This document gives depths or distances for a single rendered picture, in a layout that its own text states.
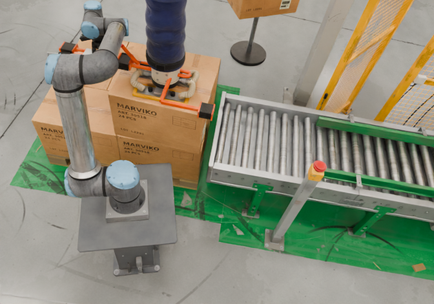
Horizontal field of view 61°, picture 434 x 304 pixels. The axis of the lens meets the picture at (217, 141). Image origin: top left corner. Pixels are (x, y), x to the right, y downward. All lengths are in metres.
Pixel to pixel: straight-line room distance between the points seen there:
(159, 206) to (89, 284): 0.91
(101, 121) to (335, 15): 1.94
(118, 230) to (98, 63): 0.92
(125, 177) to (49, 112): 1.18
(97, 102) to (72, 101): 1.27
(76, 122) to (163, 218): 0.74
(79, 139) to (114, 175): 0.26
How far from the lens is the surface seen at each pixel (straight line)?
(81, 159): 1.75
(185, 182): 2.92
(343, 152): 2.82
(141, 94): 2.28
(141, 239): 2.01
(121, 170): 1.82
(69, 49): 2.42
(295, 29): 4.73
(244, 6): 3.50
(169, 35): 1.99
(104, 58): 1.52
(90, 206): 2.12
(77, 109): 1.60
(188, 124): 2.30
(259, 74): 3.96
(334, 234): 3.09
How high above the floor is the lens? 2.61
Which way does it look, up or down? 53 degrees down
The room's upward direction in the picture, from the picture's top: 11 degrees clockwise
